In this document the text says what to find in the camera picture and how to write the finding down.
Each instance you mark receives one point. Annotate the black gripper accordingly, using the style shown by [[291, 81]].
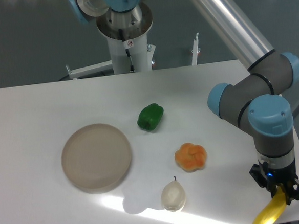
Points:
[[271, 173]]

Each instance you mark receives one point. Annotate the yellow banana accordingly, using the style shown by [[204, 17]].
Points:
[[273, 210]]

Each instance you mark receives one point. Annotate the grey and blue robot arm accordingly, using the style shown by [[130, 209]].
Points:
[[254, 105]]

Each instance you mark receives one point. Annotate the orange knotted bread roll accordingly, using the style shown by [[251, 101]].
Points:
[[191, 157]]

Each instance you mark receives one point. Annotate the pale white pear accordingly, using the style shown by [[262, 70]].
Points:
[[173, 196]]

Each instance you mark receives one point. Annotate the green bell pepper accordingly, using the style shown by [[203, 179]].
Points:
[[150, 117]]

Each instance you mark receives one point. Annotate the beige round plate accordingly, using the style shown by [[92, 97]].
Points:
[[96, 158]]

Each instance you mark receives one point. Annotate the white right mounting bracket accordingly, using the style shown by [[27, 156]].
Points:
[[195, 50]]

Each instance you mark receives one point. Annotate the white mounting bracket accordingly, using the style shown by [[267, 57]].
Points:
[[89, 70], [195, 50]]

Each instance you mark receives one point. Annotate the white left mounting bracket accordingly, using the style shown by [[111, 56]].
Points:
[[89, 70]]

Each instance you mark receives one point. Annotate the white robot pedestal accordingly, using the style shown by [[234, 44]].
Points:
[[126, 35]]

